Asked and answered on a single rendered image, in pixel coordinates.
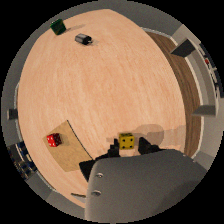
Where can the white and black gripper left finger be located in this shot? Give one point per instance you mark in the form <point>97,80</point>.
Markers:
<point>86,166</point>

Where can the yellow die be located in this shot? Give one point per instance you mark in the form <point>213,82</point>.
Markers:
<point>126,141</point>

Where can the red die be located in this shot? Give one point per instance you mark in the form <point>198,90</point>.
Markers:
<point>54,140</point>

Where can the tan square mat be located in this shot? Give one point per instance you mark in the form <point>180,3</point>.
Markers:
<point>70,152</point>

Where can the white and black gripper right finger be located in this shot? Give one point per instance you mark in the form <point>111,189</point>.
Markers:
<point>145,147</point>

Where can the green drink can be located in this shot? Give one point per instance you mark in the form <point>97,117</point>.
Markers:
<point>58,26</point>

